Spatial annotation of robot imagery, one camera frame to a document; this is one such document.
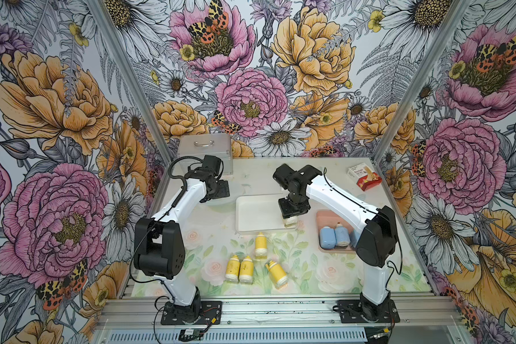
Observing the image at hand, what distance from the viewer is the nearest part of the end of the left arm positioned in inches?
25.8

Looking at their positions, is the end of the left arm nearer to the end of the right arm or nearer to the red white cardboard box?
the end of the right arm

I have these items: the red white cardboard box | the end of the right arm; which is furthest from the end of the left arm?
the red white cardboard box

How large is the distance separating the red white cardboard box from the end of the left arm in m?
0.67

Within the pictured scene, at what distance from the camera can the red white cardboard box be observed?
1103 millimetres
